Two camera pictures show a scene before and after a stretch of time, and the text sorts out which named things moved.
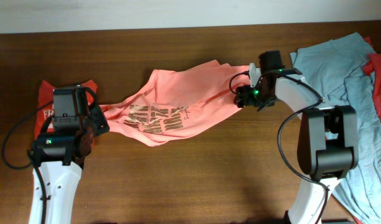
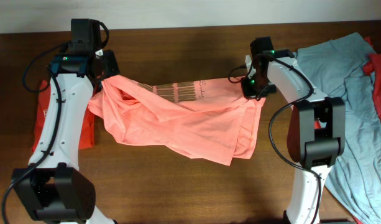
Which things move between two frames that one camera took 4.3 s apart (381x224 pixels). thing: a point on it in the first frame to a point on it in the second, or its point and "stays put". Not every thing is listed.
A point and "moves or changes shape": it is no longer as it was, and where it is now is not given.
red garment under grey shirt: (378, 64) stays put
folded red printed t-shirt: (43, 121) stays put
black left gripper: (102, 125) to (113, 68)
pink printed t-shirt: (171, 99) moves or changes shape
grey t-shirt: (335, 70) stays put
